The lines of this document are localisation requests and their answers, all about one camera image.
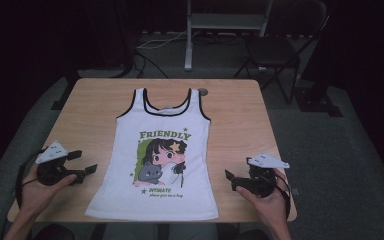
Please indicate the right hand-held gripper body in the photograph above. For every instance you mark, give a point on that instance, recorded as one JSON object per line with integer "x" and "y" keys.
{"x": 258, "y": 183}

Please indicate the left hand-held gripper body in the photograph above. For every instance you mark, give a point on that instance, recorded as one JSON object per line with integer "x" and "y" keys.
{"x": 51, "y": 173}

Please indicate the white printed tank top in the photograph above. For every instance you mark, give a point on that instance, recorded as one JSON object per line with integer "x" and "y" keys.
{"x": 163, "y": 200}

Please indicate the person's right hand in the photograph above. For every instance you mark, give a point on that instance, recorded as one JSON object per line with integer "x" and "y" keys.
{"x": 273, "y": 206}

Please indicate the person's left hand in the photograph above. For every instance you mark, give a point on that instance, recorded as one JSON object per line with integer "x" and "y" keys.
{"x": 35, "y": 196}

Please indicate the grey floor tape piece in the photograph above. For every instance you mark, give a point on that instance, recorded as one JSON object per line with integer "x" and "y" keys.
{"x": 295, "y": 191}

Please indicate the black stand foot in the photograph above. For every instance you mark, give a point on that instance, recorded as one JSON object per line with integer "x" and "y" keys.
{"x": 61, "y": 101}

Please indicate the black table leg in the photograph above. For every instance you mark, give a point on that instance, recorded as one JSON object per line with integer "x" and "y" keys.
{"x": 163, "y": 231}
{"x": 98, "y": 231}

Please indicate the grey table grommet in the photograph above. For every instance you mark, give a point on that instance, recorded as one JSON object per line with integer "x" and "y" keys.
{"x": 204, "y": 92}

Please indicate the black stand with flat base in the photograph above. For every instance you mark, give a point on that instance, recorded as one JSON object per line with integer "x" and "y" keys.
{"x": 318, "y": 103}

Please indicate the black folding chair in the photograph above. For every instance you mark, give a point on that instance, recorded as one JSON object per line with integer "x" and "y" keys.
{"x": 273, "y": 50}

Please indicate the grey metal stand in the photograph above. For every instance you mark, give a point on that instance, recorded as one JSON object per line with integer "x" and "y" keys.
{"x": 225, "y": 20}

